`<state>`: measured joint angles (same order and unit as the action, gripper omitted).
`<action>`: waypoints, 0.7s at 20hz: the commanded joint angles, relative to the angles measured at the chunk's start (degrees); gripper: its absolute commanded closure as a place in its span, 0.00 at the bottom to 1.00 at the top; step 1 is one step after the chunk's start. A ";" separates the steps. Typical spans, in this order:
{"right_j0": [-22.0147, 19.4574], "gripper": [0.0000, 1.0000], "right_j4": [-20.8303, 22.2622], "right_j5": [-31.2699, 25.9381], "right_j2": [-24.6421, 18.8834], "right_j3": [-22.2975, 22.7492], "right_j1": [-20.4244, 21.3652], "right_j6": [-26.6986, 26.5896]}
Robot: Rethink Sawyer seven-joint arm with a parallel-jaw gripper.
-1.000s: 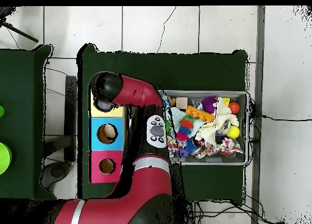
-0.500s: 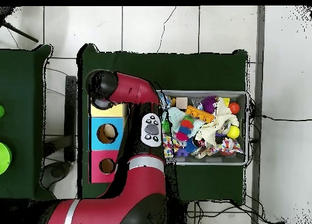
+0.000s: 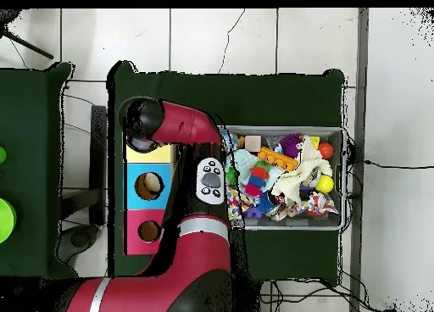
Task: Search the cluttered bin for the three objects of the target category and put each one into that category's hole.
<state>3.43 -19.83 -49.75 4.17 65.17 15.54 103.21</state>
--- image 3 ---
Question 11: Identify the bright green cup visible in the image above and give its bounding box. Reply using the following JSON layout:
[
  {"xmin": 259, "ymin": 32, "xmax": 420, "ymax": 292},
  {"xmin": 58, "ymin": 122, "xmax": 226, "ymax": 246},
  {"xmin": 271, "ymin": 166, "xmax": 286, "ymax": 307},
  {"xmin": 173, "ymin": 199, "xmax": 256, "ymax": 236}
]
[{"xmin": 0, "ymin": 198, "xmax": 17, "ymax": 244}]

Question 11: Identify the yellow ball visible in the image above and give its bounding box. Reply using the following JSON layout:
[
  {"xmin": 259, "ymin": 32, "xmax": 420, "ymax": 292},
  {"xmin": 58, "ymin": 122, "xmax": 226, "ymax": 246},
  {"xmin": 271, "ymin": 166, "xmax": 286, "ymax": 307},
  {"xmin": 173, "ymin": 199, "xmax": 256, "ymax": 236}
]
[{"xmin": 314, "ymin": 174, "xmax": 336, "ymax": 195}]

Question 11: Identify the colourful dotted cloth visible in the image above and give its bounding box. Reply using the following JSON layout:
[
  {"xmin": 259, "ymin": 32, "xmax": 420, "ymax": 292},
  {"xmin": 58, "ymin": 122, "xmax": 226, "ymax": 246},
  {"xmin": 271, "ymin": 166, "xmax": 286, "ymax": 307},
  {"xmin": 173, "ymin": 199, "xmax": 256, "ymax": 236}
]
[
  {"xmin": 225, "ymin": 186, "xmax": 253, "ymax": 221},
  {"xmin": 294, "ymin": 191, "xmax": 340, "ymax": 219}
]

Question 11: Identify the dark green table cloth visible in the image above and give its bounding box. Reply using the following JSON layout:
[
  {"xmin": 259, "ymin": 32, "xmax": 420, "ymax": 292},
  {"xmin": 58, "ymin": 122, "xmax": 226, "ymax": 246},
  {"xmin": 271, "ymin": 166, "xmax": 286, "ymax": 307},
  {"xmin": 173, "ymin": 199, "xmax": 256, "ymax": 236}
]
[
  {"xmin": 107, "ymin": 60, "xmax": 347, "ymax": 287},
  {"xmin": 0, "ymin": 62, "xmax": 80, "ymax": 280}
]

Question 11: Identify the wooden box with three holes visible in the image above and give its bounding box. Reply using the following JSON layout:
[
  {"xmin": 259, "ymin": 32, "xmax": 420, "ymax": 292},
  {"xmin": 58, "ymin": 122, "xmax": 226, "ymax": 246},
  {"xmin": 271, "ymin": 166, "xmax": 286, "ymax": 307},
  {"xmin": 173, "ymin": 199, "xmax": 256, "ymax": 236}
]
[{"xmin": 120, "ymin": 116, "xmax": 177, "ymax": 256}]

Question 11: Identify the purple spiky monster toy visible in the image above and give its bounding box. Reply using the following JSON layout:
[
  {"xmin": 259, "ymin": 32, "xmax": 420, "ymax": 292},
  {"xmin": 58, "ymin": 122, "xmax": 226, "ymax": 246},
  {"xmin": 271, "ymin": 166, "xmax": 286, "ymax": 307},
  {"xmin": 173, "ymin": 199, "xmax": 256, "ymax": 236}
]
[{"xmin": 279, "ymin": 132, "xmax": 304, "ymax": 159}]

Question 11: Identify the silver wire mesh bin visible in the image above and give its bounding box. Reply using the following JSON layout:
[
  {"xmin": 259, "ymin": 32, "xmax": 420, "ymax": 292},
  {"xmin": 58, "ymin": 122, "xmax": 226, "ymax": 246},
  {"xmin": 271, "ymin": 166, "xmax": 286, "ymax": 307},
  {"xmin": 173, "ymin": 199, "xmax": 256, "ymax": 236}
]
[{"xmin": 179, "ymin": 123, "xmax": 348, "ymax": 231}]

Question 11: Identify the small wooden cube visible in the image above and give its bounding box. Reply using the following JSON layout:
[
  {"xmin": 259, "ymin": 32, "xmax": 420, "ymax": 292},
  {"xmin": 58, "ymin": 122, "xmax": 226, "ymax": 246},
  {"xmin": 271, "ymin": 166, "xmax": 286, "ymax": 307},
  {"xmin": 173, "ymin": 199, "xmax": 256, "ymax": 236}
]
[{"xmin": 244, "ymin": 135, "xmax": 262, "ymax": 153}]

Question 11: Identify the small orange ball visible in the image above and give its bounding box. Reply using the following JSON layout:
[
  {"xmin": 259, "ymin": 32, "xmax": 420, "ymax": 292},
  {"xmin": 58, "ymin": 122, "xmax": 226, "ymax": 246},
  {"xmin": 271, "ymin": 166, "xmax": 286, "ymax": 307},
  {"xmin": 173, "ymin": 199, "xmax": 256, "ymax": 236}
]
[{"xmin": 318, "ymin": 141, "xmax": 335, "ymax": 160}]

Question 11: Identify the orange plastic building block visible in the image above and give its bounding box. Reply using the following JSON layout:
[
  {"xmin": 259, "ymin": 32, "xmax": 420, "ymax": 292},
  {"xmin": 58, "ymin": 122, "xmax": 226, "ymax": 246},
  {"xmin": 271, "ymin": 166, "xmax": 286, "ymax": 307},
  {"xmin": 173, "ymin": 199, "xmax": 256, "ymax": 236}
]
[{"xmin": 258, "ymin": 146, "xmax": 299, "ymax": 172}]

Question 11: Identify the mint green waffle cloth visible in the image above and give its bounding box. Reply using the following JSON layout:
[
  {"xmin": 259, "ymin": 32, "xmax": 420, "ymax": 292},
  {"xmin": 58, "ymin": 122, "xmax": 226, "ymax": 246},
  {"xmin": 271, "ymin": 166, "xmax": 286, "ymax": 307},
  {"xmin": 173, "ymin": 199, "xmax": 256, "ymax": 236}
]
[{"xmin": 231, "ymin": 148, "xmax": 286, "ymax": 191}]

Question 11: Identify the cream waffle cloth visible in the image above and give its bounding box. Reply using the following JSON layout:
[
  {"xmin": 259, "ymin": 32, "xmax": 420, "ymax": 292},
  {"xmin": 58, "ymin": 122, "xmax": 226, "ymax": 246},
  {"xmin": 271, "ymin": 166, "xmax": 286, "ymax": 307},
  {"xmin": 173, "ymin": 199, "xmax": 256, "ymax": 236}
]
[{"xmin": 270, "ymin": 135, "xmax": 333, "ymax": 204}]

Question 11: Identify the grey rounded base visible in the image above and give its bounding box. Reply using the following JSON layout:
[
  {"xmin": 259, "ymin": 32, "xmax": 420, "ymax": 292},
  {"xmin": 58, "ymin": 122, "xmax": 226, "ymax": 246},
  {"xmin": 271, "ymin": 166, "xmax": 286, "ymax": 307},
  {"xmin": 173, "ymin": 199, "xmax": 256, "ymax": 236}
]
[{"xmin": 55, "ymin": 223, "xmax": 100, "ymax": 263}]

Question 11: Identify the black tripod leg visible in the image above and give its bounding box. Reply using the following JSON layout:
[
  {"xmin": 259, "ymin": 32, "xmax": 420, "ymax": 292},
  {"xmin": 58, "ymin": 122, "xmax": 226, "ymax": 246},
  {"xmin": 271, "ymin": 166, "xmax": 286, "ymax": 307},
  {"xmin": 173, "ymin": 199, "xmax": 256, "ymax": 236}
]
[{"xmin": 0, "ymin": 8, "xmax": 55, "ymax": 60}]

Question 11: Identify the black cable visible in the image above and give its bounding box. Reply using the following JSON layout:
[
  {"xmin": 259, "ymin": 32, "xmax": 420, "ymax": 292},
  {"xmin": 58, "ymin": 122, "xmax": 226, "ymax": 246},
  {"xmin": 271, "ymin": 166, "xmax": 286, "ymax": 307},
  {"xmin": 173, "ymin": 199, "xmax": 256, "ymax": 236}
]
[{"xmin": 364, "ymin": 159, "xmax": 434, "ymax": 170}]

